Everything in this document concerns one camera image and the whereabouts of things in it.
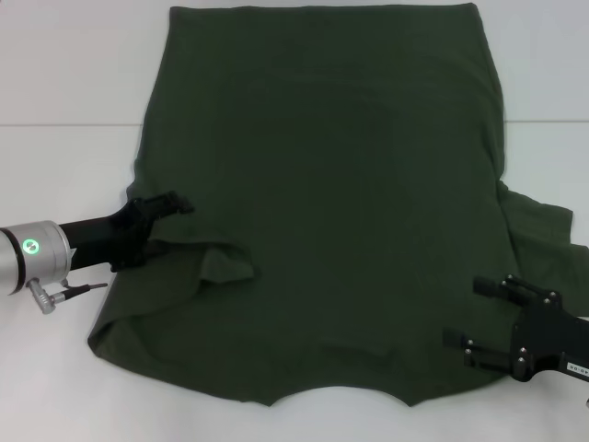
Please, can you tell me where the dark green t-shirt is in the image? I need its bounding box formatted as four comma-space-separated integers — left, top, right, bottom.
87, 3, 589, 409

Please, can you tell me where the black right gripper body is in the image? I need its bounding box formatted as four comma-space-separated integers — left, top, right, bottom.
508, 292, 589, 383

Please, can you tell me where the left arm cable with plug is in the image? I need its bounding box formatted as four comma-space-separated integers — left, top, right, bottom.
27, 278, 110, 317

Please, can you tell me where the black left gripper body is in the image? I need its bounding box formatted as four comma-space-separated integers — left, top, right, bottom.
57, 198, 160, 273

